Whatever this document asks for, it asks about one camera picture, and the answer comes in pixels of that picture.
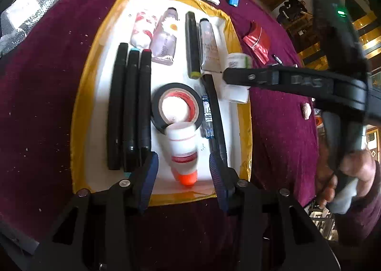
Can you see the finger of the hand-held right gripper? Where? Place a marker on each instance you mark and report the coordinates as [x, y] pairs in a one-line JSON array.
[[253, 77]]

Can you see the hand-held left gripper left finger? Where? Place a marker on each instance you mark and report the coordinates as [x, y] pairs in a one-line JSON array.
[[148, 181]]

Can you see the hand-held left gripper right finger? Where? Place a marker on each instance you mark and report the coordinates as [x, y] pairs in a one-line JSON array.
[[218, 181]]

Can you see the white bottle green label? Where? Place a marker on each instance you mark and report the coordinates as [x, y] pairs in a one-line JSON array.
[[235, 95]]

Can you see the white glue bottle orange cap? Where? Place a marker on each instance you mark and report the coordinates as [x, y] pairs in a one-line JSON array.
[[181, 146]]

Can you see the silver hand cream tube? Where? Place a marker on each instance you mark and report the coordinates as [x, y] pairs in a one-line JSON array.
[[208, 47]]

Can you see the rose print hand cream tube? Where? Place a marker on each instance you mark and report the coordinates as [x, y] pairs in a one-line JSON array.
[[143, 28]]

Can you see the white tray with yellow edge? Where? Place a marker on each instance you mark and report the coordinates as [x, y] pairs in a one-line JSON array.
[[99, 56]]

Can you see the person's right hand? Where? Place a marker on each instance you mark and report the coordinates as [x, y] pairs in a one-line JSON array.
[[360, 166]]

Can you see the red foil packet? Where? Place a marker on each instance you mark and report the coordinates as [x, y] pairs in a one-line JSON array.
[[257, 40]]

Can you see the small beige stone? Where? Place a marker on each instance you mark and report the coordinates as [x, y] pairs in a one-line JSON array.
[[306, 111]]

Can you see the thin black pen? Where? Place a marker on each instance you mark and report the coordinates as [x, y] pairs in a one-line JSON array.
[[215, 116]]

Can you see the blue and white pen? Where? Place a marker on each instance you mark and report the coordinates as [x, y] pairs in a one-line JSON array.
[[207, 113]]

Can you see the black marker yellow-green end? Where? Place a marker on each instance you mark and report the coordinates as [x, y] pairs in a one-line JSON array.
[[193, 47]]

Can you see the black electrical tape roll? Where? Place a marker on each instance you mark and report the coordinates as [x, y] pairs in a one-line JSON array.
[[156, 110]]

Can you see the red tape roll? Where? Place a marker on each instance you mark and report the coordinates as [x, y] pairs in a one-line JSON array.
[[178, 94]]

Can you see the black backpack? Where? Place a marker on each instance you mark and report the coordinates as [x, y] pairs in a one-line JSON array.
[[290, 10]]

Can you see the black marker teal end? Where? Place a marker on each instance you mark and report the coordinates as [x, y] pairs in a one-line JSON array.
[[131, 104]]

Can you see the black marker red end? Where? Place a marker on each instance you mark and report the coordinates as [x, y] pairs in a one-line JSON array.
[[145, 101]]

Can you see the plain black marker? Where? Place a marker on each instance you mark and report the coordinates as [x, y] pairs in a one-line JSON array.
[[117, 104]]

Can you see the daisy print hand cream tube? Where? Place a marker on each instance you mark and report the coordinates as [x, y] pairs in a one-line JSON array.
[[165, 38]]

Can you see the maroon tablecloth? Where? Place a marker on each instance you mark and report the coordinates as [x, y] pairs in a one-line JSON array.
[[44, 110]]

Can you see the clear bubble wrap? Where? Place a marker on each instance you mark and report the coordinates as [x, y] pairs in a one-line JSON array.
[[44, 0]]

